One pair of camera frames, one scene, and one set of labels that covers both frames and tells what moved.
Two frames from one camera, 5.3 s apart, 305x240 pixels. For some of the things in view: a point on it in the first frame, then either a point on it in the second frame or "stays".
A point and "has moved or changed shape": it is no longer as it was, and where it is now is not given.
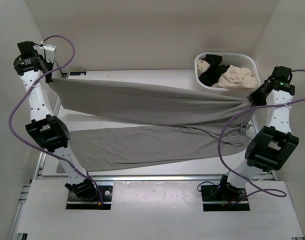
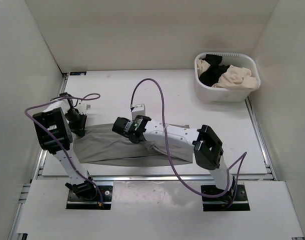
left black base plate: [75, 202] stays
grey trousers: [115, 124] has moved or changed shape
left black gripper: [49, 64] to [79, 129]
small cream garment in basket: [202, 66] stays
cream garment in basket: [238, 78] stays
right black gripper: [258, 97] to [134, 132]
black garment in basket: [211, 76] stays
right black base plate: [225, 197] stays
